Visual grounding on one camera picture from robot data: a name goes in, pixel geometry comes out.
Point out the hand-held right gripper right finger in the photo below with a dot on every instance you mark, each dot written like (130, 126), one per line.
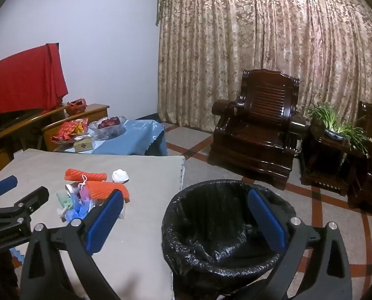
(265, 218)

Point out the green rubber glove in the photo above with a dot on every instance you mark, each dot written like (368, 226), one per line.
(62, 199)

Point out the blue tablecloth side table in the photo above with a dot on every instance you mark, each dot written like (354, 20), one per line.
(132, 137)

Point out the white paper ball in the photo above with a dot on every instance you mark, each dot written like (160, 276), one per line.
(120, 176)

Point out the blue plastic bag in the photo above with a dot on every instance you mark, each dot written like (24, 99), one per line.
(79, 210)

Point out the red patterned snack packet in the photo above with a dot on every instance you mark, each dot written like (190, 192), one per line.
(68, 128)

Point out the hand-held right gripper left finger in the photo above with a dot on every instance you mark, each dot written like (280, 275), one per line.
(104, 222)

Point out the dark coffee table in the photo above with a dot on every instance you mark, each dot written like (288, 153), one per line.
(156, 146)

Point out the golden tissue box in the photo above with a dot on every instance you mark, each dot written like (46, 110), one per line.
(84, 145)

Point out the potted green plant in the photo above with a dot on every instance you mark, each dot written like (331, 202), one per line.
(333, 132)

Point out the dark wooden slatted armchair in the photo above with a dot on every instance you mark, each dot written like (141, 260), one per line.
(257, 122)

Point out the beige patterned curtain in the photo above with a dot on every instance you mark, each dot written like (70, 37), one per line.
(251, 37)

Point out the black television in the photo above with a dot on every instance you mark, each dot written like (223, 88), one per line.
(4, 122)

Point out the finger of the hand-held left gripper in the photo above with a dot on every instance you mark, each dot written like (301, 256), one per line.
(4, 185)
(32, 198)

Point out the orange yellow snack packet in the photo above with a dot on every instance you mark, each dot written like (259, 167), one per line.
(82, 126)

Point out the black bag lined trash bin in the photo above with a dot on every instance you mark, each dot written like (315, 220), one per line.
(204, 212)

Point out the orange foam net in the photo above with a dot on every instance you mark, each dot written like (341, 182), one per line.
(110, 189)
(79, 175)

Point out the wooden tv cabinet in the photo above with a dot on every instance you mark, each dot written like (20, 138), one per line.
(79, 112)

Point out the glass fruit bowl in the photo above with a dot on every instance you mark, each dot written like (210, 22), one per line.
(110, 132)

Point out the dark wooden side table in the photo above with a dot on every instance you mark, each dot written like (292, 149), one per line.
(323, 162)

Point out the red cloth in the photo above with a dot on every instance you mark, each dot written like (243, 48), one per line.
(23, 75)

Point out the bunch of red apples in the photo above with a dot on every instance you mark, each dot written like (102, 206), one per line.
(108, 122)

